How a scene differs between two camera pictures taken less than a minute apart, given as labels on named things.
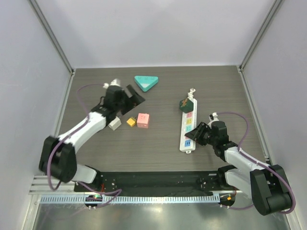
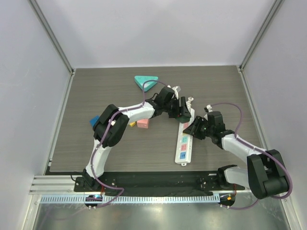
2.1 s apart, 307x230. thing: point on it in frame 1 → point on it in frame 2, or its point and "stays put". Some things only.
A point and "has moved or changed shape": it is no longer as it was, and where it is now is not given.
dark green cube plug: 186,106 has moved or changed shape
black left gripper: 138,99 → 180,111
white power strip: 188,122 has moved or changed shape
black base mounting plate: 159,182 stays put
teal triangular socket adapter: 146,82 stays put
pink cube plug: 142,120 stays put
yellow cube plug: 131,121 stays put
